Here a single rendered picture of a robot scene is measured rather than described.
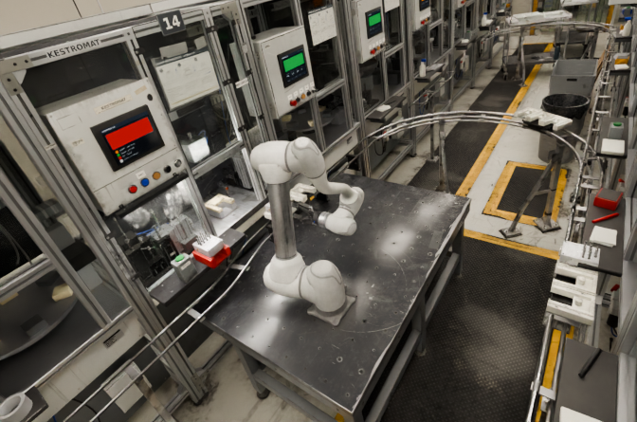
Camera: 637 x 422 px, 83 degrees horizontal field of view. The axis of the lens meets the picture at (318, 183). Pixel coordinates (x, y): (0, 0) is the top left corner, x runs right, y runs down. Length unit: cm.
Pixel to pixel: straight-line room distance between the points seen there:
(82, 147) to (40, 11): 387
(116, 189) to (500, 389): 218
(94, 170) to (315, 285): 104
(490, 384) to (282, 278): 133
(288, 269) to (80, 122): 104
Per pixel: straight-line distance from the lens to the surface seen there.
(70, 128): 165
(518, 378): 249
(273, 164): 154
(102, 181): 172
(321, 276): 165
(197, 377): 250
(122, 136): 170
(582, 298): 175
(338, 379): 166
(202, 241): 196
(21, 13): 538
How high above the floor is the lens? 211
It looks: 31 degrees down
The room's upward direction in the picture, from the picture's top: 12 degrees counter-clockwise
